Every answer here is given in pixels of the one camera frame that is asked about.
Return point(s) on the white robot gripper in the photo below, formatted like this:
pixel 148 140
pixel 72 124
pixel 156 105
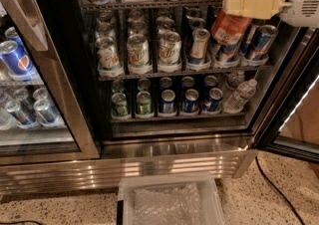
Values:
pixel 302 13

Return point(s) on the blue red bull can right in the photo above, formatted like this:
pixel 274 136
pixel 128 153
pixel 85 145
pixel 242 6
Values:
pixel 261 42

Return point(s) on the blue red bull can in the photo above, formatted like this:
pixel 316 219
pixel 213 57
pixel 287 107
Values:
pixel 261 42
pixel 227 52

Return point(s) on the blue red bull can middle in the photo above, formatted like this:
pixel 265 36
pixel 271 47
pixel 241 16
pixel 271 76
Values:
pixel 227 52

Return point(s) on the silver red bull can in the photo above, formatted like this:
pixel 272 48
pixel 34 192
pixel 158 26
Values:
pixel 199 45

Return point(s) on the front right 7up can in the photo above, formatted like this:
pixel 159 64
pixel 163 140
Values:
pixel 169 48

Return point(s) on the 7up can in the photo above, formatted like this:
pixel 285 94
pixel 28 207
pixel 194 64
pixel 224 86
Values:
pixel 138 50
pixel 169 48
pixel 107 53

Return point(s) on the blue pepsi can right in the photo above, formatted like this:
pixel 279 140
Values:
pixel 212 100

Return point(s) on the blue pepsi can middle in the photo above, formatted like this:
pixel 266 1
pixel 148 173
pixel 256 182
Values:
pixel 190 101

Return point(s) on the open right fridge door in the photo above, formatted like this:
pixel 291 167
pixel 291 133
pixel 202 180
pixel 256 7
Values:
pixel 290 126

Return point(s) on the blue pepsi can left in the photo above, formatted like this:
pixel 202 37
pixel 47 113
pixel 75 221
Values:
pixel 167 101

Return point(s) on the front middle 7up can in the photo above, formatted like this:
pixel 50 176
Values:
pixel 138 50

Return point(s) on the green can front right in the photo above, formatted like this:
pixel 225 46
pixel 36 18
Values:
pixel 144 102

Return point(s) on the green can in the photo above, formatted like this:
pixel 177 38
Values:
pixel 120 104
pixel 144 102

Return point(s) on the front left 7up can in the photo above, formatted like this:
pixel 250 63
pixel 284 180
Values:
pixel 107 53

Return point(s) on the stainless steel fridge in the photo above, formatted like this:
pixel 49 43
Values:
pixel 219 142

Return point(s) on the green can front left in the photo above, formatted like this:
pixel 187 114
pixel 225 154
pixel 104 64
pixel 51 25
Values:
pixel 120 104

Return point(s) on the left glass fridge door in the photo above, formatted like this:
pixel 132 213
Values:
pixel 53 34

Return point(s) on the small can behind glass right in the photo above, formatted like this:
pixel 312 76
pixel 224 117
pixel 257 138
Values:
pixel 46 111

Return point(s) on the small can behind glass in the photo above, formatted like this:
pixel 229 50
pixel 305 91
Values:
pixel 16 109
pixel 46 111

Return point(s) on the large blue pepsi can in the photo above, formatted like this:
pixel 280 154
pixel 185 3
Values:
pixel 18 62

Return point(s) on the small can behind glass left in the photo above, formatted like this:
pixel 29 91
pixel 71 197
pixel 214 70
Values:
pixel 16 109

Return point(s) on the front water bottle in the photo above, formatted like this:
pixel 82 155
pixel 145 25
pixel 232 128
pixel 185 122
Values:
pixel 243 93

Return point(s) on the clear plastic bin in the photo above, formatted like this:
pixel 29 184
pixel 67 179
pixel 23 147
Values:
pixel 212 213

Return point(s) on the bubble wrap sheet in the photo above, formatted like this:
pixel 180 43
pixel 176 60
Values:
pixel 173 205

